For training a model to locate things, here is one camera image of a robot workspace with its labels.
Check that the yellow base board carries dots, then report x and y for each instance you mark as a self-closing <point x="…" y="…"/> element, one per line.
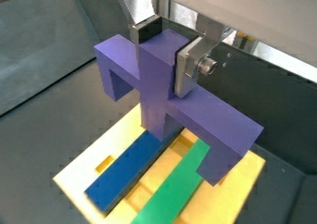
<point x="216" y="204"/>

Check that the purple block piece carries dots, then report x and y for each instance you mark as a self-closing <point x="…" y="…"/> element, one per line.
<point x="145" y="67"/>

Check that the green bar block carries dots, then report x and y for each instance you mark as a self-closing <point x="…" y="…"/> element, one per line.
<point x="174" y="192"/>

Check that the blue bar block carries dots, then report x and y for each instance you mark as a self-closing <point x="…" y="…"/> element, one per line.
<point x="119" y="177"/>

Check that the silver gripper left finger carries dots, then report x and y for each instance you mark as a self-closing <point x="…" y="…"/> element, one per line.
<point x="143" y="21"/>

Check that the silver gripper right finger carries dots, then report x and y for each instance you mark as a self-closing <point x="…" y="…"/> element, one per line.
<point x="193" y="59"/>

